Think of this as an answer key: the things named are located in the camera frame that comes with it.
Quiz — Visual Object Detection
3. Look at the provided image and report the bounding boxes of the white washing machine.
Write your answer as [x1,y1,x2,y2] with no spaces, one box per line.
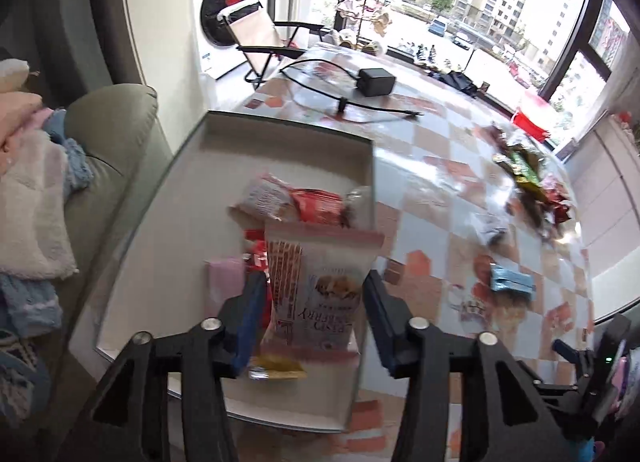
[187,0,273,79]

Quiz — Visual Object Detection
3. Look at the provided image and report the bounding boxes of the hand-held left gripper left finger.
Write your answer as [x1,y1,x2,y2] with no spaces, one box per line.
[55,269,268,462]

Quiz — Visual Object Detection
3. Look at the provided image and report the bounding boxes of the dark cloth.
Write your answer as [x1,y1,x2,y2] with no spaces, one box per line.
[434,70,478,93]

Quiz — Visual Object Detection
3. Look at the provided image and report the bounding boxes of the whitish snack packet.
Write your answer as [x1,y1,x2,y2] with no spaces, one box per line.
[234,175,292,220]

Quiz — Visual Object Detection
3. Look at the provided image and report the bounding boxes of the red plastic basin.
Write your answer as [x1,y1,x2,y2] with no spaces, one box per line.
[511,92,558,143]

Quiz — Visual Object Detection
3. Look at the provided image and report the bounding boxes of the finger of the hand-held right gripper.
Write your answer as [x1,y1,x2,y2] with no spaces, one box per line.
[552,339,581,366]

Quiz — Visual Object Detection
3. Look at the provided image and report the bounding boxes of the beige plush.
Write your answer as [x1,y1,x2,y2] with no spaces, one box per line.
[0,58,31,92]

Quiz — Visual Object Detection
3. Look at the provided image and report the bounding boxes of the grey green sofa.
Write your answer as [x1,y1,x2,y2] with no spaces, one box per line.
[55,85,173,293]

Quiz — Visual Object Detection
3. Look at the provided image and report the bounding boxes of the clear packet with dark snack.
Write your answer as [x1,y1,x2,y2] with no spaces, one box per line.
[470,212,508,245]

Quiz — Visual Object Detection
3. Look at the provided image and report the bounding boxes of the yellow snack packet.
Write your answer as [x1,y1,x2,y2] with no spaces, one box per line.
[247,354,307,382]

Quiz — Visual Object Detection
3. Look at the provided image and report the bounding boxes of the white cardboard box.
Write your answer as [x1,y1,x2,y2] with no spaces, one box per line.
[94,110,376,433]

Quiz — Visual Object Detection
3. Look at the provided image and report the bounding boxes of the folding chair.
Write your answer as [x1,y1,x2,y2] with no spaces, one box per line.
[217,0,326,88]

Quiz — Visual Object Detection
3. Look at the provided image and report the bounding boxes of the small pink packet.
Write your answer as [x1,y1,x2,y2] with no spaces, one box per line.
[207,257,247,310]

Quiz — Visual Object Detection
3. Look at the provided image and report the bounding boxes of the white fleece blanket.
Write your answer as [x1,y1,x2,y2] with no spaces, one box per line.
[0,131,80,282]

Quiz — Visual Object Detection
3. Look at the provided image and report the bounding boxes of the white cabinet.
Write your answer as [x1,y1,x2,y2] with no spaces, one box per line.
[565,115,640,293]

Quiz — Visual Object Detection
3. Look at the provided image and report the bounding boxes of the blue patterned cloth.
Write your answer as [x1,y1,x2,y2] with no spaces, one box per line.
[0,329,52,425]

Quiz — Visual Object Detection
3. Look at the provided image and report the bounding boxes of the small blue snack packet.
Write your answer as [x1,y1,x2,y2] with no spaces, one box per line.
[489,265,537,299]

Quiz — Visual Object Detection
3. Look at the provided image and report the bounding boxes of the yellow snack box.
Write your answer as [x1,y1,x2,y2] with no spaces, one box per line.
[515,177,548,203]

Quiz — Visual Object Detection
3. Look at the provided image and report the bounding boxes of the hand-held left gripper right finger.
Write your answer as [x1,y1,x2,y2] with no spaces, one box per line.
[362,269,591,462]

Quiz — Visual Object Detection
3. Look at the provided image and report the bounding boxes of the mop pole with red clip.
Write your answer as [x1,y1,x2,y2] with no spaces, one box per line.
[283,0,301,46]

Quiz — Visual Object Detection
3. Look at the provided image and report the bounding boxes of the black cable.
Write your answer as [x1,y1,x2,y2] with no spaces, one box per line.
[280,58,425,124]

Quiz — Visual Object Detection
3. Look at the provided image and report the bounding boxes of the small clear snack packet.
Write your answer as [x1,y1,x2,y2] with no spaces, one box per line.
[342,186,373,229]

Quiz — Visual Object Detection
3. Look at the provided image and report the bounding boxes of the pink blanket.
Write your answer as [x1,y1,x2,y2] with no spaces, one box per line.
[0,91,55,175]

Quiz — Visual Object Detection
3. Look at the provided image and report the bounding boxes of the clothes stand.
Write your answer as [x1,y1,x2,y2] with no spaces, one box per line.
[334,0,393,43]

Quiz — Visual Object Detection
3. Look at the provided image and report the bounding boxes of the black power adapter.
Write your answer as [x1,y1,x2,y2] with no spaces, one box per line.
[356,68,397,97]

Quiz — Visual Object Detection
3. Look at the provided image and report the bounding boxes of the pink printed snack packet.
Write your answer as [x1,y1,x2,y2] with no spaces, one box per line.
[260,222,386,355]

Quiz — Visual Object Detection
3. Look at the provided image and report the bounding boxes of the red textured snack packet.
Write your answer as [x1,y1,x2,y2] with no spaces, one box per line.
[290,188,347,228]

